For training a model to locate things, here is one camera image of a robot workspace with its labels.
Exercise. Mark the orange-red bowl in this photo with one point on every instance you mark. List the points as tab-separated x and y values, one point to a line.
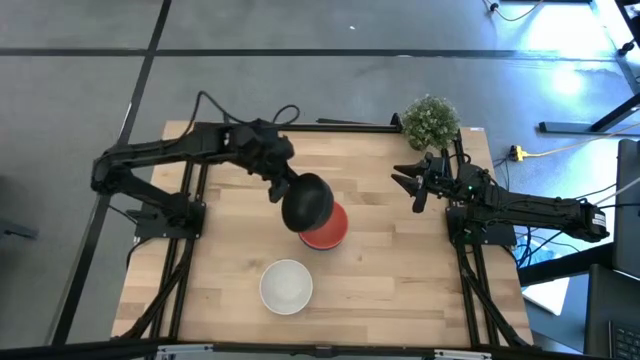
332	230

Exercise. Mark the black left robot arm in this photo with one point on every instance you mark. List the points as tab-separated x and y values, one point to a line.
150	150

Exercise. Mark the black aluminium table frame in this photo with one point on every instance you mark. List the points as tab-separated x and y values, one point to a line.
345	127

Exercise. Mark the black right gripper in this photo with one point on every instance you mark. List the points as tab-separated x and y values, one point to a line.
440	175

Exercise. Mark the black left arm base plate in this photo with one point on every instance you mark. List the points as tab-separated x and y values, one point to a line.
167	227

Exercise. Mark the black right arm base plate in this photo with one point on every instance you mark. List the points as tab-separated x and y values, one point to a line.
495	235

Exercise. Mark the black overhead rig bar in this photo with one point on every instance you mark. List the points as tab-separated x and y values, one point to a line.
320	351

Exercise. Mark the black bowl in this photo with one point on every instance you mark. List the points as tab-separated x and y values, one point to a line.
307	202

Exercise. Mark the dark monitor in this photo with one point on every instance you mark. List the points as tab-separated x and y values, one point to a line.
629	210

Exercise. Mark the white paper sheet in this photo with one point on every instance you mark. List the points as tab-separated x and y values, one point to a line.
547	295

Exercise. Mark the black keyboard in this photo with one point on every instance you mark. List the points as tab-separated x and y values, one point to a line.
626	342

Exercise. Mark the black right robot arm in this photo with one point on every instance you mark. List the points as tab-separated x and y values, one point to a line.
540	210

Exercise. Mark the small green potted plant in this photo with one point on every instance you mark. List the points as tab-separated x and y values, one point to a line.
430	122

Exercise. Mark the yellow power plug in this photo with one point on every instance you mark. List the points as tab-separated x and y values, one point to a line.
519	152

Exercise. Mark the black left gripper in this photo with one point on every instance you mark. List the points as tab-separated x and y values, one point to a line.
262	147

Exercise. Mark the white bowl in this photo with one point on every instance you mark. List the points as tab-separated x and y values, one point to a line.
286	287

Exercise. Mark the black desk leg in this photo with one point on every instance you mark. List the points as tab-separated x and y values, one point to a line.
590	125

